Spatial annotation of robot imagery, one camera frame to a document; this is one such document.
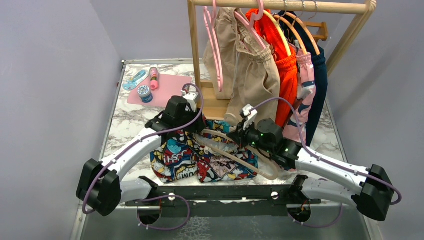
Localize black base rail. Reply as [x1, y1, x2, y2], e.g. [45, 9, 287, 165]
[123, 184, 321, 218]

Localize orange shorts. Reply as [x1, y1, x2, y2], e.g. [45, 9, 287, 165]
[239, 19, 298, 127]

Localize navy shorts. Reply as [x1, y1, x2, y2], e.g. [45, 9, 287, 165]
[278, 10, 328, 147]

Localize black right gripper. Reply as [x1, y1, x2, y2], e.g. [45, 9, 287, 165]
[227, 117, 275, 154]

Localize comic print shorts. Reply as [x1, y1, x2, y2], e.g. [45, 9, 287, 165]
[150, 130, 258, 183]

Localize pink hanger with shorts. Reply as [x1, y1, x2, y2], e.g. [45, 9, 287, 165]
[234, 0, 267, 50]

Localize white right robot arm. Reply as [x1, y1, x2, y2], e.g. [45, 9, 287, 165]
[227, 119, 395, 222]

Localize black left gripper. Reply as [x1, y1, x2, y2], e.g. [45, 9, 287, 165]
[174, 105, 206, 134]

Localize light blue flat case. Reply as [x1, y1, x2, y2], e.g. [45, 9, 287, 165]
[122, 69, 148, 91]

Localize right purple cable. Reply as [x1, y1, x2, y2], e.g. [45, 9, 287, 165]
[248, 96, 403, 229]

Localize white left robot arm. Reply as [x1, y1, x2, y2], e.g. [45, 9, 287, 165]
[76, 92, 204, 217]

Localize wooden hanger back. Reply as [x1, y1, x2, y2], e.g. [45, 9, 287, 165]
[273, 10, 321, 57]

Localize pink clipboard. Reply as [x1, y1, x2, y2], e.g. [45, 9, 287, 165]
[126, 73, 193, 107]

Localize wooden hanger front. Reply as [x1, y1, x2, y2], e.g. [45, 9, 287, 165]
[261, 3, 292, 59]

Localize pink patterned shorts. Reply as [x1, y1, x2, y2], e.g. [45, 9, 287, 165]
[283, 47, 316, 143]

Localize pink plastic hanger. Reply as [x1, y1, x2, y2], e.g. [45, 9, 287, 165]
[203, 0, 224, 92]

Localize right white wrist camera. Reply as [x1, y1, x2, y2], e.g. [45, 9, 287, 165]
[240, 104, 258, 130]

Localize wooden hanger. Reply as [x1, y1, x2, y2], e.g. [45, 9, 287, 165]
[261, 3, 292, 59]
[273, 10, 321, 57]

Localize beige shorts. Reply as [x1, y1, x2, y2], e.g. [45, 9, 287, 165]
[202, 7, 280, 126]

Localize pink glue stick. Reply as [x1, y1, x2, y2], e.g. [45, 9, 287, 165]
[149, 67, 159, 91]

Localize wooden clothes rack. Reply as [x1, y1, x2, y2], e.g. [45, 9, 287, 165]
[187, 0, 377, 120]

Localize blue lidded jar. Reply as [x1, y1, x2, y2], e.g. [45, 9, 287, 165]
[137, 85, 153, 103]

